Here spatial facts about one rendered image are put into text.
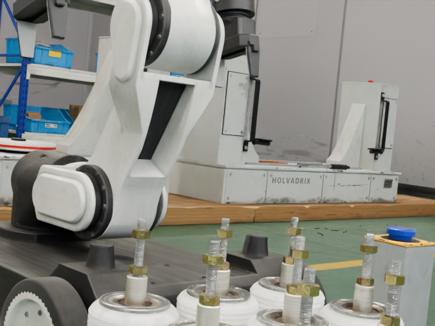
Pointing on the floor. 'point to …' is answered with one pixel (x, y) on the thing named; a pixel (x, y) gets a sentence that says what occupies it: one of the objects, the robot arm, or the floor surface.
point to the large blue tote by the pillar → (4, 126)
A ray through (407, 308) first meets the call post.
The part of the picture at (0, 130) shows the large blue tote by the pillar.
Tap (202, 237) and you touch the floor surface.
